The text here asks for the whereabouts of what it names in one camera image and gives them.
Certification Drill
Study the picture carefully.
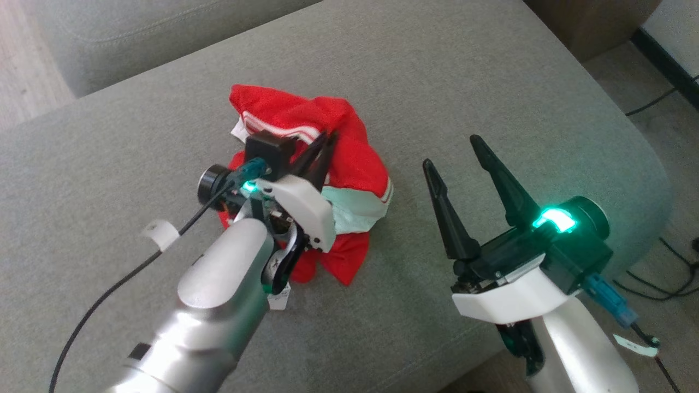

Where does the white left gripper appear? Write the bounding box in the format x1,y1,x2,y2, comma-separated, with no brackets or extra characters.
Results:
198,130,340,253

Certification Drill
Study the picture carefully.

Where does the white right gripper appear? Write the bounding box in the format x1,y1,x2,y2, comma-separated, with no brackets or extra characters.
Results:
422,134,611,325

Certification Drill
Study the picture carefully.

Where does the red garment with white stripes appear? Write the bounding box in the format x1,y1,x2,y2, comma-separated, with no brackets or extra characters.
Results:
218,84,394,288

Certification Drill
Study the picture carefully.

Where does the grey fabric sofa seat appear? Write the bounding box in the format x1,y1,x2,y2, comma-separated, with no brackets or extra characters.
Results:
0,0,673,393

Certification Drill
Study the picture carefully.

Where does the brown wooden cabinet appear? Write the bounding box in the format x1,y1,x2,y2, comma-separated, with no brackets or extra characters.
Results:
523,0,665,63

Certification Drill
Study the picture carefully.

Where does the grey sofa back cushion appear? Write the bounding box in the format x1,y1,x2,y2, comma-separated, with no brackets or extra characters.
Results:
19,0,324,99

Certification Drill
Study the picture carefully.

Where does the black baseboard strip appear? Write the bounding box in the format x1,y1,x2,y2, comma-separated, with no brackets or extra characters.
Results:
631,26,699,111

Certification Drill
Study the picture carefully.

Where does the white cable label tag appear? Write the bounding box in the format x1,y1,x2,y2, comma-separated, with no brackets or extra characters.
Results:
612,334,661,359
141,219,180,252

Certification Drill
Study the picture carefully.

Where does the thin black floor cable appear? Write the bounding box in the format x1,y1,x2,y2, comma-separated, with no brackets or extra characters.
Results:
625,73,699,117
612,236,699,302

